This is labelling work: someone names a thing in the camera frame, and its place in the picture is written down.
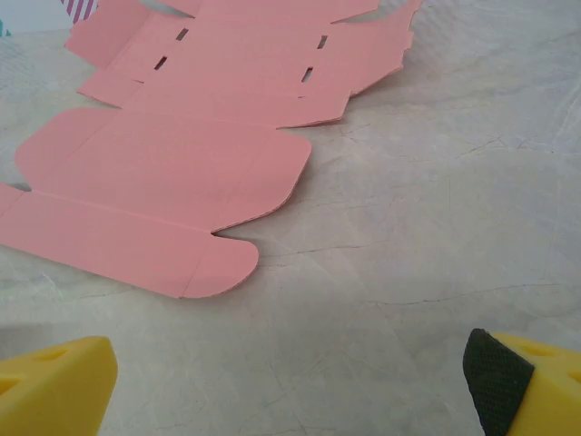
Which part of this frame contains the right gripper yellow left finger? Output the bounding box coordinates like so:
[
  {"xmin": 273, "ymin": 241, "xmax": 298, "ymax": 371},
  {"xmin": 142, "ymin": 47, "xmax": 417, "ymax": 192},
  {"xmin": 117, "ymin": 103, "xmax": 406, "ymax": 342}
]
[{"xmin": 0, "ymin": 335, "xmax": 119, "ymax": 436}]

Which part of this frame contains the pink paper box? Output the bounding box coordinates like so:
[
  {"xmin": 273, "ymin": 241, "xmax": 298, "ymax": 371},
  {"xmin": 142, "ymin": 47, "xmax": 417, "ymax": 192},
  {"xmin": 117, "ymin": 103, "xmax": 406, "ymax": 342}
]
[{"xmin": 0, "ymin": 0, "xmax": 426, "ymax": 300}]

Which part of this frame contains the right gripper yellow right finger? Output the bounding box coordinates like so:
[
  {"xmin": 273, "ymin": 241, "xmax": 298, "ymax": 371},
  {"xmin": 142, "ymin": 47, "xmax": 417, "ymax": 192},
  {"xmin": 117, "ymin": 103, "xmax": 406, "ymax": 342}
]
[{"xmin": 462, "ymin": 327, "xmax": 581, "ymax": 436}]

